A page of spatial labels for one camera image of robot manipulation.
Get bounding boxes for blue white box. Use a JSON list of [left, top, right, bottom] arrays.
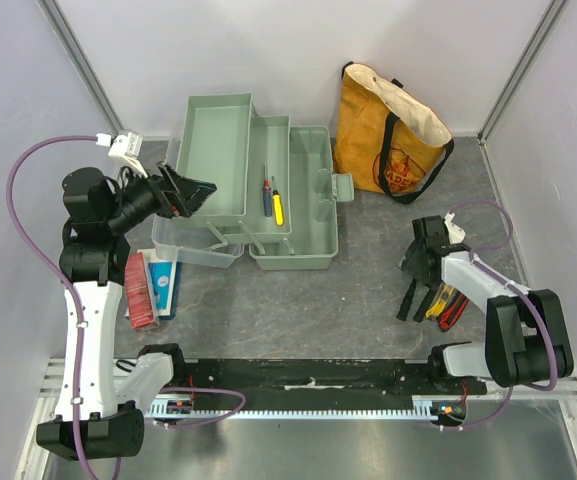
[[144, 249, 182, 321]]

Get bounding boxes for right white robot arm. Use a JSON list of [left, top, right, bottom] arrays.
[[397, 215, 574, 394]]

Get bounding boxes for claw hammer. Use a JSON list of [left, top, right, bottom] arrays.
[[413, 287, 438, 323]]

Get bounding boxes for blue cable duct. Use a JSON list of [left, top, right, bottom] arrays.
[[144, 395, 438, 421]]

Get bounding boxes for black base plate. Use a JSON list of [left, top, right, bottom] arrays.
[[161, 359, 486, 414]]

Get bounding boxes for aluminium frame rail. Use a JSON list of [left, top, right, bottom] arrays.
[[38, 358, 577, 401]]

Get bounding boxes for green plastic tool box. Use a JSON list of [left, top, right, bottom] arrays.
[[152, 93, 354, 271]]

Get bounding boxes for red box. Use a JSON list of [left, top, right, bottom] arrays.
[[124, 252, 159, 331]]

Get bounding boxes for yellow tote bag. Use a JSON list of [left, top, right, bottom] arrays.
[[333, 62, 454, 205]]

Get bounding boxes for black rubber mallet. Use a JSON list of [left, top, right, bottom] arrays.
[[396, 279, 417, 321]]

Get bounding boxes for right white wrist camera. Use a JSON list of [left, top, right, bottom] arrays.
[[443, 212, 466, 244]]

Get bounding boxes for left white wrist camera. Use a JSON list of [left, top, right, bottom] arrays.
[[96, 131, 149, 178]]

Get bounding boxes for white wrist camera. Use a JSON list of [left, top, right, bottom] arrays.
[[96, 131, 149, 178], [443, 212, 466, 244]]

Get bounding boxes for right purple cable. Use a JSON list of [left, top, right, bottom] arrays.
[[430, 199, 559, 431]]

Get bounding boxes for yellow handled screwdriver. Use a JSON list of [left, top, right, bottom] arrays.
[[271, 176, 285, 226]]

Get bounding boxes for yellow utility knife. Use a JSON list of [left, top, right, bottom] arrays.
[[425, 284, 455, 319]]

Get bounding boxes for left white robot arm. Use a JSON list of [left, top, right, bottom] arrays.
[[36, 164, 217, 461]]

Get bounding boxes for blue red screwdriver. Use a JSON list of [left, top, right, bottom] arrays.
[[262, 164, 273, 217]]

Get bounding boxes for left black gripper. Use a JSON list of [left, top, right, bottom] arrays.
[[104, 160, 215, 233]]

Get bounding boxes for red black utility knife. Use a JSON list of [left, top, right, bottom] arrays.
[[438, 293, 469, 332]]

